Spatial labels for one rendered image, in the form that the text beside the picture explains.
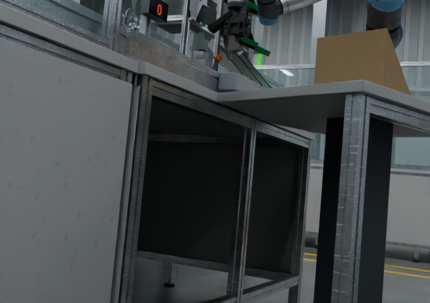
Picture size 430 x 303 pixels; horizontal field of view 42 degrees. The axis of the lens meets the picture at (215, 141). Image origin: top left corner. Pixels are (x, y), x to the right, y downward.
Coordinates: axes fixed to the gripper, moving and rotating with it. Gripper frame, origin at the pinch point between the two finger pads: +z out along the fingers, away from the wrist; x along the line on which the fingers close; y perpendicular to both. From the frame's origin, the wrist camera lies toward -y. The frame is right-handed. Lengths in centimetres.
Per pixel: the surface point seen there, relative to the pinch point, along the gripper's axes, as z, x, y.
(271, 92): 22, -42, 36
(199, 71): 13.1, -31.3, 5.8
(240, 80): 12.9, -16.0, 13.5
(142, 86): 27, -74, 13
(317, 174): 27, 395, -74
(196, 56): 0.1, -2.1, -12.4
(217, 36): -13.9, 19.1, -14.9
